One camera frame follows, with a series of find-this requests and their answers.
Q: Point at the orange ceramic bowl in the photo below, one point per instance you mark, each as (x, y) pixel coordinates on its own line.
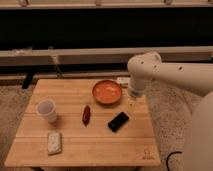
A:
(107, 92)

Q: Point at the long metal rail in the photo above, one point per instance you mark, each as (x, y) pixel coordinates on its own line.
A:
(100, 55)

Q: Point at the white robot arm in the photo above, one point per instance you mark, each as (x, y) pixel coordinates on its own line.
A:
(197, 152)

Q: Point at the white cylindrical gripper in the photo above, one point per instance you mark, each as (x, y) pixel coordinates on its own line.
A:
(135, 89)

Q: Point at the wooden table board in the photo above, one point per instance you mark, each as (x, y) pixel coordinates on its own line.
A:
(93, 145)

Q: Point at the white rectangular sponge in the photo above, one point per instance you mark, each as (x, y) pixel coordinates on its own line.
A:
(54, 145)

